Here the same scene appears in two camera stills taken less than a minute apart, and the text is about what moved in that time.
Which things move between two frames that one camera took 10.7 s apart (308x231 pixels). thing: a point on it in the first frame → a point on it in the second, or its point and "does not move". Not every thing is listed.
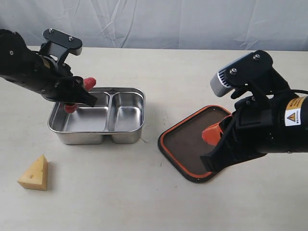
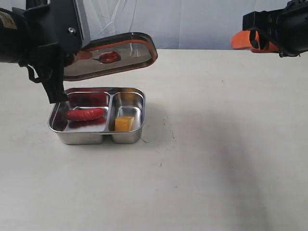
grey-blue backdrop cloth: (256, 25) does not move
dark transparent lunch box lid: (183, 145) → (110, 54)
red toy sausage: (88, 83) → (84, 114)
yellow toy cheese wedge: (35, 177) → (124, 123)
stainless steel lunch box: (120, 113) does not move
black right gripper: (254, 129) → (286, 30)
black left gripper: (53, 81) → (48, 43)
